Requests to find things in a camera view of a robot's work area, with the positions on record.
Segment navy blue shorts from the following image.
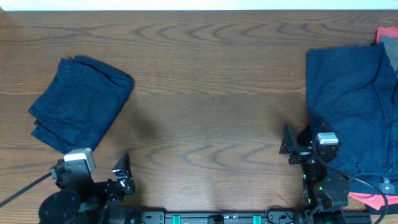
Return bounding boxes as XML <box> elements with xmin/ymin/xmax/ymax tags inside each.
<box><xmin>29</xmin><ymin>55</ymin><xmax>134</xmax><ymax>154</ymax></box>

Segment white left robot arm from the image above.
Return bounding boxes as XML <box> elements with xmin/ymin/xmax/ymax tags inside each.
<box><xmin>39</xmin><ymin>148</ymin><xmax>299</xmax><ymax>224</ymax></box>

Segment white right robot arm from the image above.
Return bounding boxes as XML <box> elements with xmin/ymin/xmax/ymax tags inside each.
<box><xmin>280</xmin><ymin>143</ymin><xmax>349</xmax><ymax>223</ymax></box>

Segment dark blue shirt pile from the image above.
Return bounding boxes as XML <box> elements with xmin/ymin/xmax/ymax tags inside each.
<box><xmin>306</xmin><ymin>44</ymin><xmax>397</xmax><ymax>194</ymax></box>

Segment red garment under pile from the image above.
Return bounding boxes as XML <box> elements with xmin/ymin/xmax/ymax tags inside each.
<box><xmin>349</xmin><ymin>27</ymin><xmax>397</xmax><ymax>210</ymax></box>

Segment grey garment under pile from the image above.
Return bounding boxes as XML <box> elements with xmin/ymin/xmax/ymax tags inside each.
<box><xmin>381</xmin><ymin>35</ymin><xmax>397</xmax><ymax>73</ymax></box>

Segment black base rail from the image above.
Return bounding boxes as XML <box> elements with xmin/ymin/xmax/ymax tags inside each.
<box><xmin>137</xmin><ymin>205</ymin><xmax>372</xmax><ymax>224</ymax></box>

